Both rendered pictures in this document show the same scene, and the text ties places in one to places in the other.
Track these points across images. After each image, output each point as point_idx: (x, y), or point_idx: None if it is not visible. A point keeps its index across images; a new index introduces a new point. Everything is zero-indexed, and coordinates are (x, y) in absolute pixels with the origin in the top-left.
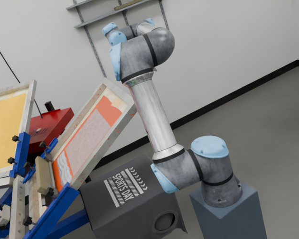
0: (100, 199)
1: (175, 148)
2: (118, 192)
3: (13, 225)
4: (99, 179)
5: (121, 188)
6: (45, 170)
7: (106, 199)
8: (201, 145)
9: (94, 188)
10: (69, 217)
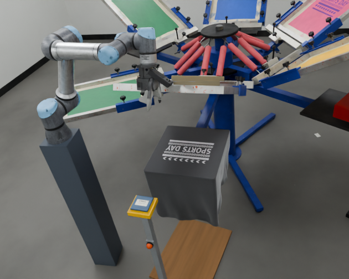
0: (192, 135)
1: (57, 89)
2: (183, 145)
3: None
4: (219, 141)
5: (185, 148)
6: (201, 82)
7: (187, 138)
8: (47, 101)
9: (212, 136)
10: (204, 122)
